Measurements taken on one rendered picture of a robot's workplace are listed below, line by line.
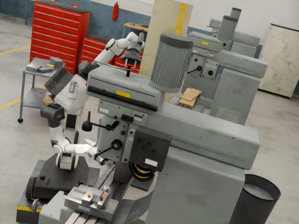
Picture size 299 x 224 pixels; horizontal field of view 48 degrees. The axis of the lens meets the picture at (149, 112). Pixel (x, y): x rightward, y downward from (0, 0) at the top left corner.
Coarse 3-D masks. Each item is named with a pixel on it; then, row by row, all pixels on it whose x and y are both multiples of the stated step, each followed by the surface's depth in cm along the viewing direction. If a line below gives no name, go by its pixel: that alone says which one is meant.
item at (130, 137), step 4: (128, 132) 215; (132, 132) 214; (128, 136) 216; (132, 136) 215; (128, 140) 217; (132, 140) 216; (128, 144) 218; (124, 148) 220; (128, 148) 219; (124, 152) 221; (128, 152) 220; (124, 156) 222; (128, 156) 221; (124, 160) 223
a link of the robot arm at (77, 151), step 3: (78, 144) 252; (81, 144) 257; (84, 144) 248; (75, 147) 250; (78, 147) 248; (81, 147) 247; (84, 147) 245; (75, 150) 250; (78, 150) 249; (81, 150) 247; (84, 150) 245; (78, 153) 249; (81, 153) 248
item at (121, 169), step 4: (116, 164) 268; (120, 164) 268; (124, 164) 267; (116, 168) 270; (120, 168) 269; (124, 168) 269; (116, 172) 271; (120, 172) 271; (124, 172) 270; (128, 172) 270; (116, 176) 272; (120, 176) 272; (124, 176) 272; (128, 176) 271; (116, 180) 274; (120, 180) 273; (124, 180) 273
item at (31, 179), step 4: (32, 176) 310; (28, 180) 303; (32, 180) 304; (28, 184) 301; (32, 184) 302; (28, 188) 300; (28, 192) 300; (32, 192) 314; (28, 196) 302; (32, 196) 312
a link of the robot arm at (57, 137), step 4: (52, 128) 253; (56, 128) 253; (60, 128) 256; (52, 132) 255; (56, 132) 255; (60, 132) 257; (52, 136) 258; (56, 136) 257; (60, 136) 258; (64, 136) 264; (52, 140) 259; (56, 140) 258; (60, 140) 259; (52, 144) 261; (56, 144) 259; (56, 148) 259; (60, 148) 258; (56, 152) 262; (60, 152) 259
